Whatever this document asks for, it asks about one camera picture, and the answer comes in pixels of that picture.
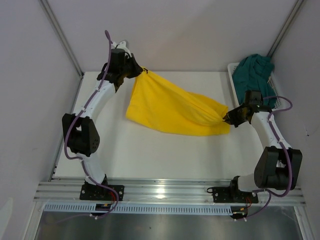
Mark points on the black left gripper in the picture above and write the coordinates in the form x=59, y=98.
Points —
x=137, y=69

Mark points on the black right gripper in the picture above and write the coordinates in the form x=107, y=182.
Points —
x=231, y=119

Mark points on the yellow shorts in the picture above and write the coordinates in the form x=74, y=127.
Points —
x=160, y=105

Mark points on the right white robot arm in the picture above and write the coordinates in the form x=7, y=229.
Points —
x=278, y=167

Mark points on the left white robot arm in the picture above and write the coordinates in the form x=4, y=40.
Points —
x=81, y=137

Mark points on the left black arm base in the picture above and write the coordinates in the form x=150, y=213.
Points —
x=91, y=192

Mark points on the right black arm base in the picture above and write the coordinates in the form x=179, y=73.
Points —
x=226, y=194

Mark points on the green shorts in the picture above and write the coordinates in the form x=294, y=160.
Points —
x=252, y=74

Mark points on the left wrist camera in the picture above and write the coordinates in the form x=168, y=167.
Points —
x=121, y=45

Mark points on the left aluminium corner post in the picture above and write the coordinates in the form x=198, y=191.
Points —
x=53, y=21

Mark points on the aluminium corner post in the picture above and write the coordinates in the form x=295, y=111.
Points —
x=53, y=21
x=290, y=19

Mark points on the aluminium front rail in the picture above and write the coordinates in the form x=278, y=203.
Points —
x=136, y=191

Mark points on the right aluminium corner post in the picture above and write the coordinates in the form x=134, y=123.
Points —
x=290, y=19

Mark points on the slotted white cable duct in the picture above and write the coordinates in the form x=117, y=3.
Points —
x=133, y=208

